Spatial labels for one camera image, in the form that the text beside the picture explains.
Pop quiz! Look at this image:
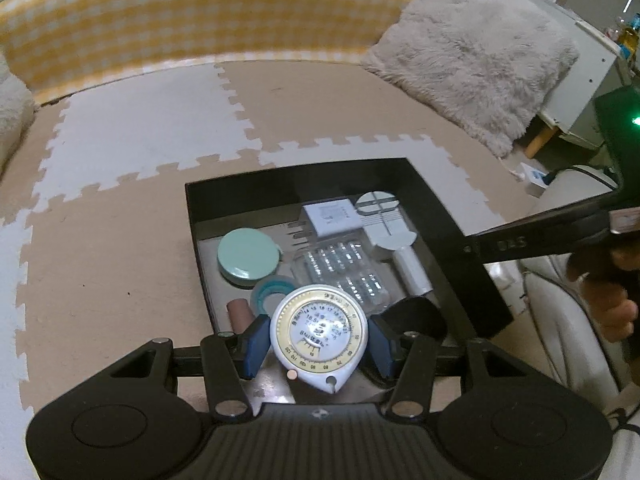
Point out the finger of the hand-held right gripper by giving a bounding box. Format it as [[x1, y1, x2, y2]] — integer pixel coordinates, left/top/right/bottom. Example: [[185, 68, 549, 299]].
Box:
[[462, 187, 624, 267]]

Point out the white and blue box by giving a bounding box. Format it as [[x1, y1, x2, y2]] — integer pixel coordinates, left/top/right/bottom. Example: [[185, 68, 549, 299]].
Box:
[[517, 162, 549, 197]]

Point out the brown and white lipstick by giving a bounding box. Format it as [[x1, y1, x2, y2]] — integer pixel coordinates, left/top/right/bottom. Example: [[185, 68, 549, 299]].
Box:
[[226, 298, 256, 334]]

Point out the cluster of small bottles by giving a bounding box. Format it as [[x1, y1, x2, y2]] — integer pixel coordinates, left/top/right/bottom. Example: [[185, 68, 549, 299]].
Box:
[[607, 10, 640, 62]]

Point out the yellow checked mattress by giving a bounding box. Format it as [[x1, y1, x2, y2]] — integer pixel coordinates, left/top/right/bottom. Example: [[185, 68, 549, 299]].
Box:
[[0, 0, 424, 109]]

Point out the wooden cabinet leg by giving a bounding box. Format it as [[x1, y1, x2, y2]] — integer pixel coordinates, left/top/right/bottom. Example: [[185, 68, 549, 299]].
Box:
[[525, 125, 560, 159]]

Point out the person's right hand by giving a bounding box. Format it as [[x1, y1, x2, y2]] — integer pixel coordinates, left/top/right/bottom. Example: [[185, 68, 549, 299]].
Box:
[[566, 237, 640, 345]]

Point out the mint green round compact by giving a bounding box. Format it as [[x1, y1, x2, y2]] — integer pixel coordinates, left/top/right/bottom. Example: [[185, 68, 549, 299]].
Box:
[[216, 229, 282, 289]]

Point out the black box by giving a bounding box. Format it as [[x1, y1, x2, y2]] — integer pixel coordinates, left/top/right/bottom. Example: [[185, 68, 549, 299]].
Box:
[[185, 157, 515, 401]]

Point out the white wall charger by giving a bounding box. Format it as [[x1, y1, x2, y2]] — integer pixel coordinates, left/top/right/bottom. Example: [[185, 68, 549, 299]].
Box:
[[287, 200, 365, 251]]

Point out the white watch link tool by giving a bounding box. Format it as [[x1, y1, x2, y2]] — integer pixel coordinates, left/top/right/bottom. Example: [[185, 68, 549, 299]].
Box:
[[356, 190, 434, 297]]

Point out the foam puzzle floor mat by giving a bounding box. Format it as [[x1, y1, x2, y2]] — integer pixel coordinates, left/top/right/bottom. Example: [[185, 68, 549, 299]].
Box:
[[0, 57, 551, 480]]

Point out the white cushion lower right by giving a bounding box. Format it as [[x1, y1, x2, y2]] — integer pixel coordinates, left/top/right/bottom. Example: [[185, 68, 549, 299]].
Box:
[[520, 165, 640, 480]]

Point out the white cabinet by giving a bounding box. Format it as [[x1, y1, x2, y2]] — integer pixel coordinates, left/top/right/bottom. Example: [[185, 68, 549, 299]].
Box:
[[500, 0, 640, 150]]

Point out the round white tape measure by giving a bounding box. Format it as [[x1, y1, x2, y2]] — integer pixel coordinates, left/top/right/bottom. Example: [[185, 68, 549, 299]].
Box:
[[270, 285, 370, 395]]

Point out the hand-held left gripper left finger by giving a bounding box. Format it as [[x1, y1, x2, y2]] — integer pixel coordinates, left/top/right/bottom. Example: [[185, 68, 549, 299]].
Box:
[[107, 315, 271, 422]]

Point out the white fluffy pillow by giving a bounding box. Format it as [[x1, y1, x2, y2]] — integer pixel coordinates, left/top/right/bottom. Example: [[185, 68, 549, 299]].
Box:
[[0, 52, 36, 181], [361, 0, 581, 159]]

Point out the teal tape roll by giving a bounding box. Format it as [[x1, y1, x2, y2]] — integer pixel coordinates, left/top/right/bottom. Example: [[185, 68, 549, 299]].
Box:
[[251, 276, 296, 319]]

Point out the clear plastic case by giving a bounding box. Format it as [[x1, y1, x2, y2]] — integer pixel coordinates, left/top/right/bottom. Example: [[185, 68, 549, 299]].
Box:
[[291, 240, 392, 314]]

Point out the dark cable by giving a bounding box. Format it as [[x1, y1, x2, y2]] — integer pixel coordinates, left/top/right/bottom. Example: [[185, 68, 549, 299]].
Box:
[[545, 164, 622, 192]]

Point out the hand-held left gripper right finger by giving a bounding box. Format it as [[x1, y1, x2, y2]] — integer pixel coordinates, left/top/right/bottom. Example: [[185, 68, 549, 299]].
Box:
[[368, 314, 531, 418]]

